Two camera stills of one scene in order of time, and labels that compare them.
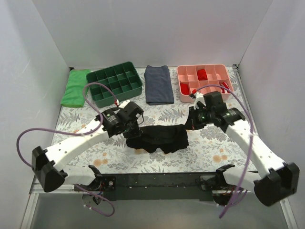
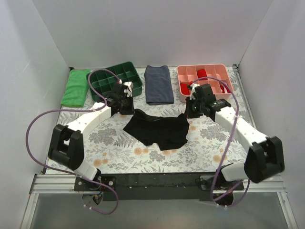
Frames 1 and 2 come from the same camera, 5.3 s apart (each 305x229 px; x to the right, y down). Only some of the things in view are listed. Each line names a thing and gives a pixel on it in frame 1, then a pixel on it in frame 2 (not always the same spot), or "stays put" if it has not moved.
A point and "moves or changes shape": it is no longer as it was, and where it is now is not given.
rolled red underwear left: x=185 y=88 stays put
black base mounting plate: x=167 y=187 stays put
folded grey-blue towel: x=158 y=88 stays put
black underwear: x=165 y=138 moves or changes shape
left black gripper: x=133 y=132 to x=127 y=109
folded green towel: x=73 y=95 stays put
